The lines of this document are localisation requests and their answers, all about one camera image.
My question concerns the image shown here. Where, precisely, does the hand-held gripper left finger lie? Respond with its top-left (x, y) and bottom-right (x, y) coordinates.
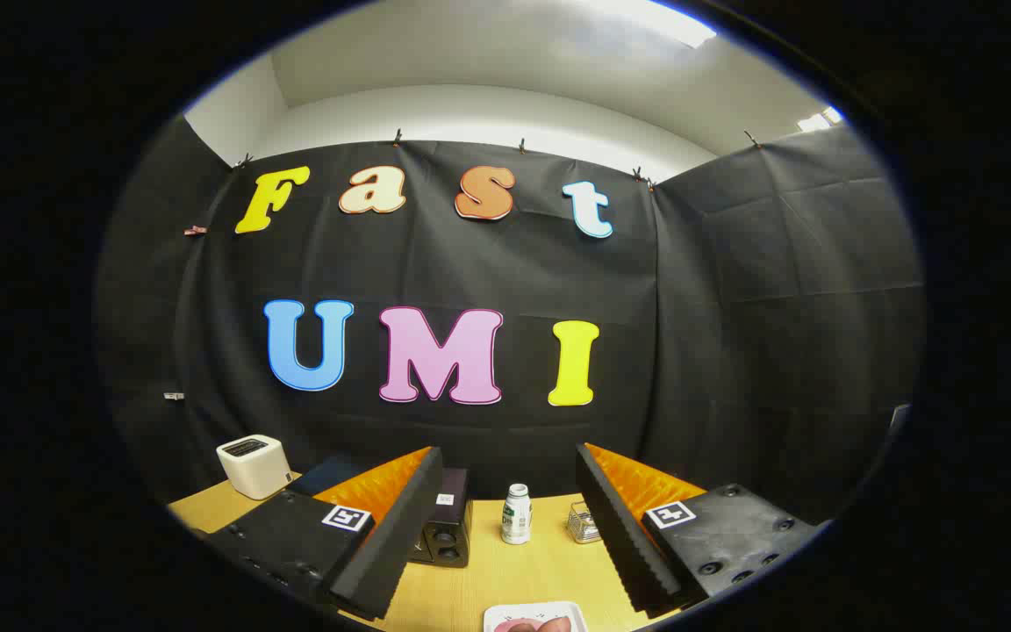
top-left (203, 446), bottom-right (445, 622)

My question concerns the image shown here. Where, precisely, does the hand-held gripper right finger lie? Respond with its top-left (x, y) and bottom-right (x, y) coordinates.
top-left (576, 442), bottom-right (827, 620)

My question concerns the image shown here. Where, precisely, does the black toaster oven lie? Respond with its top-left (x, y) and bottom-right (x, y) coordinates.
top-left (286, 455), bottom-right (473, 568)

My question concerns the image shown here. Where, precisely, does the white square plate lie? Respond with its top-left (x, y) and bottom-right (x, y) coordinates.
top-left (483, 601), bottom-right (590, 632)

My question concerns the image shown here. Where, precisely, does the cream white pop-up toaster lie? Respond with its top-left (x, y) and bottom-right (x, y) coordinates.
top-left (216, 434), bottom-right (293, 501)

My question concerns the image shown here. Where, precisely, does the white bottle green label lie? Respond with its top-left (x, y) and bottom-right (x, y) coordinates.
top-left (501, 483), bottom-right (533, 545)

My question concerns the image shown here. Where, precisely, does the black backdrop cloth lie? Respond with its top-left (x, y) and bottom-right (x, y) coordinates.
top-left (93, 114), bottom-right (928, 528)

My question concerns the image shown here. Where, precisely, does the ceiling light panel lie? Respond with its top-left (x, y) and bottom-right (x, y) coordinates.
top-left (799, 105), bottom-right (845, 133)

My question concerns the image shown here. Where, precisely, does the wire mesh basket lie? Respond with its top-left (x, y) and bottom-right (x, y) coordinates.
top-left (567, 500), bottom-right (603, 545)

